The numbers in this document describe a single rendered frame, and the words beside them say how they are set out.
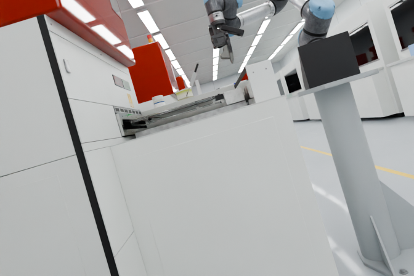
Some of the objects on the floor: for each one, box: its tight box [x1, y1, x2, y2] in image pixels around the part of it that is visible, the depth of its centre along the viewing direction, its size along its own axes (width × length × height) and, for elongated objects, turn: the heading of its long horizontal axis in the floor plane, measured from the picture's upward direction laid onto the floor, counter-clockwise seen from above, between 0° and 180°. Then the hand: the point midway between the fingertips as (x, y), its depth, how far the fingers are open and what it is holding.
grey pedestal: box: [296, 68, 414, 276], centre depth 135 cm, size 51×44×82 cm
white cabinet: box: [110, 96, 339, 276], centre depth 150 cm, size 64×96×82 cm, turn 91°
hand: (233, 60), depth 149 cm, fingers closed
